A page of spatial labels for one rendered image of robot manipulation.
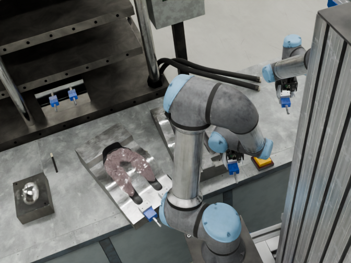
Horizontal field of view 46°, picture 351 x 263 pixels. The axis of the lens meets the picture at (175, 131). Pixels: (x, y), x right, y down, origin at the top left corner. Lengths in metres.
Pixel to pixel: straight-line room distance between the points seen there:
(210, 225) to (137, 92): 1.30
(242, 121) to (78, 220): 1.07
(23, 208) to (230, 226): 1.04
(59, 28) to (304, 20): 2.75
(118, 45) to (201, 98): 1.34
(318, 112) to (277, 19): 3.58
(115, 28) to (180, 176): 1.43
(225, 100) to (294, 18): 3.31
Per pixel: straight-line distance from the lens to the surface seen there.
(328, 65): 0.68
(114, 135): 2.04
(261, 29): 4.16
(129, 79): 2.51
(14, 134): 2.44
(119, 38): 2.41
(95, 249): 2.06
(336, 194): 0.79
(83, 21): 2.15
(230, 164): 1.80
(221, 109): 1.06
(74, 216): 1.96
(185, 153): 1.19
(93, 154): 1.99
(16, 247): 1.99
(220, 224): 1.28
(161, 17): 2.33
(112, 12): 2.16
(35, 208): 1.96
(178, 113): 1.11
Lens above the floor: 2.39
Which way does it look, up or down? 48 degrees down
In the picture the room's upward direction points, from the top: 10 degrees counter-clockwise
